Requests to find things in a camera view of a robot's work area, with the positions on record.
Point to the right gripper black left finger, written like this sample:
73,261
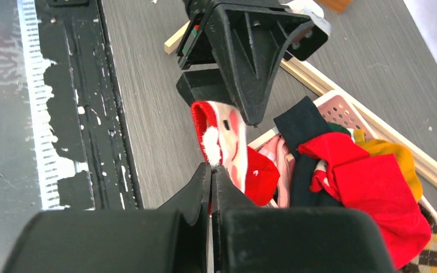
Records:
192,201

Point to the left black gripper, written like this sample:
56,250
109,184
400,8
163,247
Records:
246,42

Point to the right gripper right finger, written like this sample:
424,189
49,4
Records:
225,195

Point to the red santa sock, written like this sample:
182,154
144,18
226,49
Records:
221,133

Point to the pink sock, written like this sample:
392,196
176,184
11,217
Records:
276,150

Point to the pink plastic basket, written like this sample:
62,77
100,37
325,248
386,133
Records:
341,108

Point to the wooden compartment tray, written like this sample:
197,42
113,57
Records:
338,6

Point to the red sock in basket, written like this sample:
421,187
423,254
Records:
374,185

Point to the mustard yellow sock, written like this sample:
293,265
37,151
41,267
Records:
404,158

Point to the argyle brown sock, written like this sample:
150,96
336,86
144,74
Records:
426,261

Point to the wooden drying rack frame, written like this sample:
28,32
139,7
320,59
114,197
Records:
309,76

